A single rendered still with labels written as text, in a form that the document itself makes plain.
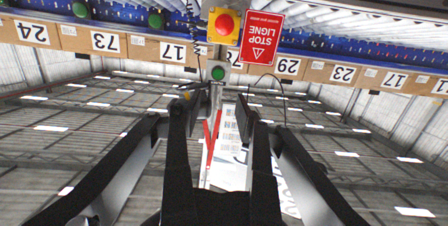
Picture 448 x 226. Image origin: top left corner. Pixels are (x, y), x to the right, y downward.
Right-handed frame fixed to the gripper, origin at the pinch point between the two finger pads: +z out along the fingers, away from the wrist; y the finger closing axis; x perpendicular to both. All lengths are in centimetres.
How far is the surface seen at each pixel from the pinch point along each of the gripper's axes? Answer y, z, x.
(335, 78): 84, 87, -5
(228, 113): 4.7, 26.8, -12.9
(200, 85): -4.4, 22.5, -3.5
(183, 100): -8.9, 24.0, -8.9
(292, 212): 40, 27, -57
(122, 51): -60, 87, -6
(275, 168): 27, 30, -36
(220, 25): -0.8, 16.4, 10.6
